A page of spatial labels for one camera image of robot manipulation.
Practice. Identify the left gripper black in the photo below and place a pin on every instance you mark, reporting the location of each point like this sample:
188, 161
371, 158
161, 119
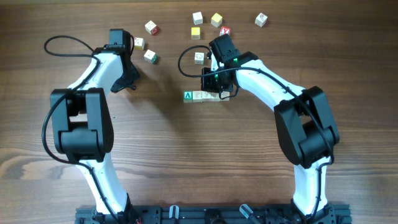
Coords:
134, 76

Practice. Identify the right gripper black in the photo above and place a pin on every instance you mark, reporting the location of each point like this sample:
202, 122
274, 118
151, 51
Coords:
206, 85

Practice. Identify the white block with 9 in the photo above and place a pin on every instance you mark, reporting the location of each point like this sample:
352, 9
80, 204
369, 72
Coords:
215, 97

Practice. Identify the white block with figure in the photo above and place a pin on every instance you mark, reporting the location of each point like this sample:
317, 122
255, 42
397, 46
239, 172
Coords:
206, 96

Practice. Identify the white block red U side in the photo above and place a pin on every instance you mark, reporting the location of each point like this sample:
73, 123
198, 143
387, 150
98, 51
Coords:
224, 95

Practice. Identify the white block green N side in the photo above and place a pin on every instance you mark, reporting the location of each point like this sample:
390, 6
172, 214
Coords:
197, 96

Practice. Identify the white block green A side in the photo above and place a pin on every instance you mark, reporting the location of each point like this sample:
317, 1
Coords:
188, 97

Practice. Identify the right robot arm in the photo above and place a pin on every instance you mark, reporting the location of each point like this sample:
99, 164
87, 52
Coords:
305, 125

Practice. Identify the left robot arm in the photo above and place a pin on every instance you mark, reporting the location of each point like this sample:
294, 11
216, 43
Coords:
83, 130

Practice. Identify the white block red M side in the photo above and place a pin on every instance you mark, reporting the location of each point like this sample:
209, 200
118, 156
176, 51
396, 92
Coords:
199, 58

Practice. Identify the white block yellow side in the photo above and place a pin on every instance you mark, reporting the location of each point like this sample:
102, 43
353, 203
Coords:
139, 43

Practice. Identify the yellow K block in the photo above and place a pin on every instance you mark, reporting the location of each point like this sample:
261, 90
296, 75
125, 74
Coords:
195, 33

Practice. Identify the red X block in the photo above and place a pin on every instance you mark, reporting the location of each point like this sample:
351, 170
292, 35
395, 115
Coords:
225, 30

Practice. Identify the yellow top block far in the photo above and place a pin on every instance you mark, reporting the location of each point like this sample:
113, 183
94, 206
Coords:
216, 20

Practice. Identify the white block blue P side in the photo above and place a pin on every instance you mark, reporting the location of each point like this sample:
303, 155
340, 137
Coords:
197, 18

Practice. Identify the block with K and 6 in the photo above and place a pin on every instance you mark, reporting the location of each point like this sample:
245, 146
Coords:
261, 19

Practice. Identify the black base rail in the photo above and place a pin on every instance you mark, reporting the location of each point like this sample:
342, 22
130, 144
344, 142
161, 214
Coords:
278, 213

